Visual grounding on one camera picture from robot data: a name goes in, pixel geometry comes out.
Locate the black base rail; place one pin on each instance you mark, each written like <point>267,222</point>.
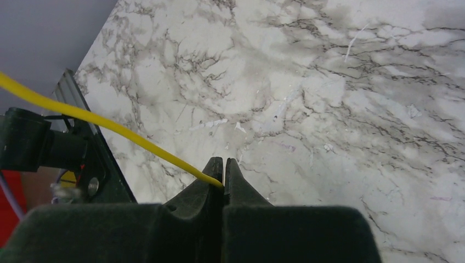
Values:
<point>100,176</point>

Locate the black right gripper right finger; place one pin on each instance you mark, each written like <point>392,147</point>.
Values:
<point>254,230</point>

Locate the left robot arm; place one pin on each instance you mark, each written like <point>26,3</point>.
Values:
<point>28,142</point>

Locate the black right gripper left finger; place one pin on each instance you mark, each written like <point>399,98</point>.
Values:
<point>185,229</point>

